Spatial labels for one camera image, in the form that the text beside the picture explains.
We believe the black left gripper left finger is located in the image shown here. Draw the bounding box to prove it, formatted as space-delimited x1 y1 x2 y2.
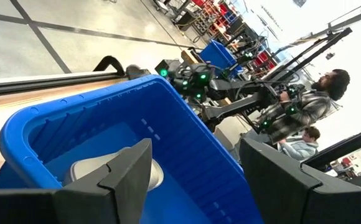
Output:
0 138 154 224

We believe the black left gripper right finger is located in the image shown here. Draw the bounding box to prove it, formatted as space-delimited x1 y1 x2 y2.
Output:
239 138 361 224

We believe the grey slide sandal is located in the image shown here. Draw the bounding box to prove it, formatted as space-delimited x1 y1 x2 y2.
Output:
62 146 165 192

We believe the large blue plastic bin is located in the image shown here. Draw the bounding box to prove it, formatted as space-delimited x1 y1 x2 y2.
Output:
0 73 265 224

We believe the blue storage bin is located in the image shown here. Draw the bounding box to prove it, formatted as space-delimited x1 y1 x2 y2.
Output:
199 39 244 79

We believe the person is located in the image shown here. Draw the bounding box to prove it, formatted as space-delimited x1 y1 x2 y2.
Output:
258 68 351 144
278 126 321 162

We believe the storage shelf with red bins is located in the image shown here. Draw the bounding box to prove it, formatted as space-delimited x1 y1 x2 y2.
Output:
171 0 281 71

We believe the black aluminium table frame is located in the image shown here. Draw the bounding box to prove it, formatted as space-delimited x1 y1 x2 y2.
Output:
0 55 127 98

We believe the black overhead gantry frame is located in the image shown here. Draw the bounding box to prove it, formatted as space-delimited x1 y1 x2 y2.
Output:
263 27 354 82

